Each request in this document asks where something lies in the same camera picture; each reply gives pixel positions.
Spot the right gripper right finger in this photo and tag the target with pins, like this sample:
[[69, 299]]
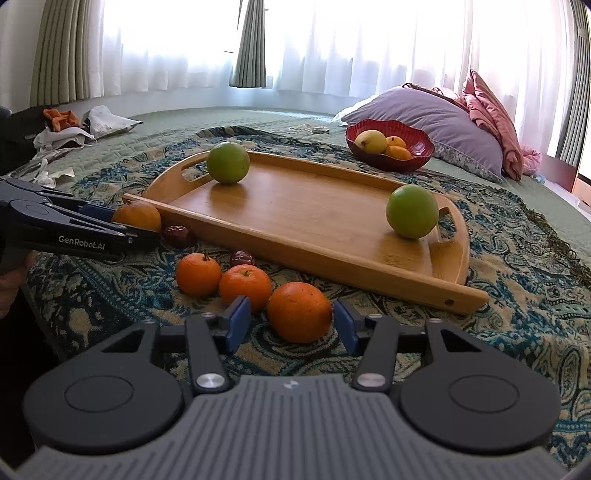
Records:
[[374, 339]]

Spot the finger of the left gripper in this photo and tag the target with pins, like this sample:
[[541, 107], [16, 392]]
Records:
[[137, 239], [97, 212]]

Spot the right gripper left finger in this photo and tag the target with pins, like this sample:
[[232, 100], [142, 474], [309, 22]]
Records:
[[208, 336]]

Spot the large dull orange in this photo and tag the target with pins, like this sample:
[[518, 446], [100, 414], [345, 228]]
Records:
[[139, 214]]

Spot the red jujube date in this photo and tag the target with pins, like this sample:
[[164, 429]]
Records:
[[177, 236], [241, 257]]

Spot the mandarin orange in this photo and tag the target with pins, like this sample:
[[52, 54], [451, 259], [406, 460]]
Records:
[[246, 280], [198, 274], [299, 312]]

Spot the small green apple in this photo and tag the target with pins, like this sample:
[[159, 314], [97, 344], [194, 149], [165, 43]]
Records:
[[228, 163]]

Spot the large green apple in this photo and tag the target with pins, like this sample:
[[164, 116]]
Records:
[[412, 211]]

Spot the person's left hand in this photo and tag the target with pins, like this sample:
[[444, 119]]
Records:
[[11, 282]]

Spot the crumpled white paper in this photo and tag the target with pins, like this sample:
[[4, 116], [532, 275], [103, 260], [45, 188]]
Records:
[[37, 172]]

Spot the white paper bag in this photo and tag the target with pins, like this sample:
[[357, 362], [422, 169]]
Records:
[[101, 122]]

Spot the orange cloth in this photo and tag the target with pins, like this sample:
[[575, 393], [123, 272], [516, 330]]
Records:
[[60, 120]]

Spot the wooden serving tray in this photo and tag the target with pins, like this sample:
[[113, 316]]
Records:
[[324, 220]]

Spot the green curtain far left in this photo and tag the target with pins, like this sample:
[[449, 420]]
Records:
[[60, 71]]

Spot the green curtain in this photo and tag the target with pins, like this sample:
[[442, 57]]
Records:
[[572, 137], [248, 68], [60, 71]]

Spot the orange fruit in bowl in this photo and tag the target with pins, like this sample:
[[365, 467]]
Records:
[[396, 141], [399, 153]]

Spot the red fruit bowl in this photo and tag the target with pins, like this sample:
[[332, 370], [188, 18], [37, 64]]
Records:
[[418, 143]]

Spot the purple pillow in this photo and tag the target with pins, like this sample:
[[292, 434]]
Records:
[[457, 139]]

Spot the pink blanket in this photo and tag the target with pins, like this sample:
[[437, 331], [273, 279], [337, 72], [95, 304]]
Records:
[[478, 100]]

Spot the green quilted bedspread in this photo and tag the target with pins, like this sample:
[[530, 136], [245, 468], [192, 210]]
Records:
[[162, 128]]

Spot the green curtain right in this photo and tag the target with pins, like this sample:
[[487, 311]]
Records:
[[572, 137]]

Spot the white sheer curtain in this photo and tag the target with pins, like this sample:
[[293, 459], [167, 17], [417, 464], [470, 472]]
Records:
[[347, 49]]

